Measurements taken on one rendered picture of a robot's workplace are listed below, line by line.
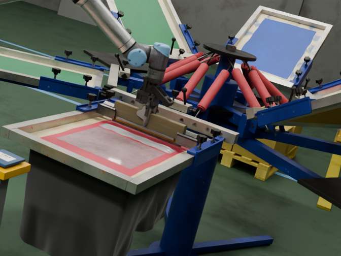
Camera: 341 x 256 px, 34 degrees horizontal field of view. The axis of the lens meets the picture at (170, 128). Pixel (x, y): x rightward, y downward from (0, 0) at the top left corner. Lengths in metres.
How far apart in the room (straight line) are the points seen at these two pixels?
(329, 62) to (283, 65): 8.05
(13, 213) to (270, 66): 1.96
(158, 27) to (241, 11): 8.35
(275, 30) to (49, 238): 2.62
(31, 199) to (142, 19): 2.00
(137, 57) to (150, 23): 1.71
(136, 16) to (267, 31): 1.01
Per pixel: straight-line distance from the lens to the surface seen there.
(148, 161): 2.18
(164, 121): 2.42
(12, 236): 3.42
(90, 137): 2.29
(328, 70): 12.01
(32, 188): 2.22
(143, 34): 3.79
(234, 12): 12.27
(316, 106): 2.35
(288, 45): 4.14
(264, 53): 4.05
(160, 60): 2.38
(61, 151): 1.99
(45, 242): 2.27
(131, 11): 3.92
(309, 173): 2.72
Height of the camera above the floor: 1.69
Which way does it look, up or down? 16 degrees down
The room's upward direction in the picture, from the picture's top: 14 degrees clockwise
